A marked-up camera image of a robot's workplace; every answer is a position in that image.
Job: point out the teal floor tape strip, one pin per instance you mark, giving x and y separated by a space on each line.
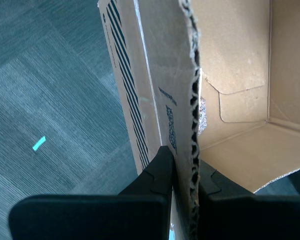
39 143

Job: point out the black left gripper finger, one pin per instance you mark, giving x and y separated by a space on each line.
90 217
252 217

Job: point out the brown cardboard box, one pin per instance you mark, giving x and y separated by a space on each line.
235 62

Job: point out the speckled pinkish rock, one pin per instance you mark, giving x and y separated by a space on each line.
203 117

